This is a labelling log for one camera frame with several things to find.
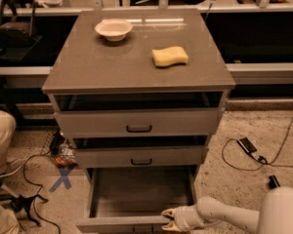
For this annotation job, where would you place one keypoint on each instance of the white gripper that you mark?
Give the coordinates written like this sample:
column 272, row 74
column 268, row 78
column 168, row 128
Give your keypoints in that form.
column 187, row 218

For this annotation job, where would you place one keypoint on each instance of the grey bottom drawer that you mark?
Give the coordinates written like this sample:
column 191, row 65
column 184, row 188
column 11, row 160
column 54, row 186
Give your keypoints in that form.
column 131, row 200

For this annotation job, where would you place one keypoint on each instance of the grey drawer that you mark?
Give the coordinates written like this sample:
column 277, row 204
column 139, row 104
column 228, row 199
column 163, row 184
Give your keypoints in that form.
column 131, row 200
column 135, row 157
column 139, row 123

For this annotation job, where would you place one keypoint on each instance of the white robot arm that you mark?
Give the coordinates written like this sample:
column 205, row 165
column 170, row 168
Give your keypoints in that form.
column 274, row 217

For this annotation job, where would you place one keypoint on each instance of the grey middle drawer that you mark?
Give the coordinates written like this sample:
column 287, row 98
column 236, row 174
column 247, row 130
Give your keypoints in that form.
column 135, row 157

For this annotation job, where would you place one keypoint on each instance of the grey top drawer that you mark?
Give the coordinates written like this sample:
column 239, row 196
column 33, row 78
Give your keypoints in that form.
column 139, row 123

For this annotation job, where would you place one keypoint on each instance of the grey drawer cabinet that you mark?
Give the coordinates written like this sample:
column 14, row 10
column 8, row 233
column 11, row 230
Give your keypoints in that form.
column 93, row 74

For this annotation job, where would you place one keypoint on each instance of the black power adapter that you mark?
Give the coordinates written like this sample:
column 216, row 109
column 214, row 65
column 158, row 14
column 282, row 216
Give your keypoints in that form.
column 247, row 145

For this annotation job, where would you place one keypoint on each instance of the black metal bar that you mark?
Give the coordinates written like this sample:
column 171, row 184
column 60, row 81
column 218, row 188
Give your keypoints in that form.
column 273, row 183

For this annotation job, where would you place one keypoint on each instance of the blue tape cross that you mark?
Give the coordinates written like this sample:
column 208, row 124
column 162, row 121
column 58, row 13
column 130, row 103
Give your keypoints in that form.
column 62, row 180

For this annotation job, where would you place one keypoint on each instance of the small items by cabinet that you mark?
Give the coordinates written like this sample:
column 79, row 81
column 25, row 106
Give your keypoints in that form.
column 61, row 152

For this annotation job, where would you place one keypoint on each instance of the yellow sponge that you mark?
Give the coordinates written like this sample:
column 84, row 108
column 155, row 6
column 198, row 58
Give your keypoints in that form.
column 169, row 56

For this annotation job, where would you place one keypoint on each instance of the person leg beige trousers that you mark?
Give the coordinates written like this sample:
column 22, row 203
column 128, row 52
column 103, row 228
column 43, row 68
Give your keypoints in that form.
column 7, row 128

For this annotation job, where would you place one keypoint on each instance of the white bowl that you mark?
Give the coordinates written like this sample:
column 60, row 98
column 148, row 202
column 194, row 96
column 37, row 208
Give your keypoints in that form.
column 114, row 30

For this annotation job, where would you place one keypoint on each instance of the black chair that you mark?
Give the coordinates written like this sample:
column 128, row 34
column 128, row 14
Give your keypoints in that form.
column 17, row 37

